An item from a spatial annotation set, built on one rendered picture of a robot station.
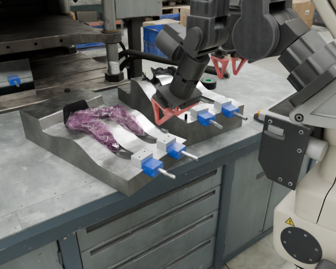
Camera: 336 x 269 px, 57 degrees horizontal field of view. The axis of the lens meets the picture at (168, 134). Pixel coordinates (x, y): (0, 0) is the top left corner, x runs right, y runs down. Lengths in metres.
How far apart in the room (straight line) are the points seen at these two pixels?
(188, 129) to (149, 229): 0.38
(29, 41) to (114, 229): 0.92
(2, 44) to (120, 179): 0.92
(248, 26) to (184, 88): 0.22
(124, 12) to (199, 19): 1.18
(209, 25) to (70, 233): 0.66
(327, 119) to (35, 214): 0.67
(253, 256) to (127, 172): 1.11
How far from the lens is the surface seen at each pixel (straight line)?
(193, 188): 1.16
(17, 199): 0.91
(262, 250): 1.83
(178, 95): 0.71
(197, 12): 0.62
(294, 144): 0.72
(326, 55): 0.53
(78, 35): 1.62
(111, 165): 0.87
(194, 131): 1.03
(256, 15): 0.53
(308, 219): 0.83
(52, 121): 1.07
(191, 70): 0.67
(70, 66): 2.01
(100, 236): 1.03
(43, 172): 0.99
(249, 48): 0.55
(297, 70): 0.53
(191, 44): 0.62
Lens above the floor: 1.34
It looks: 29 degrees down
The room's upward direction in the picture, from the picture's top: straight up
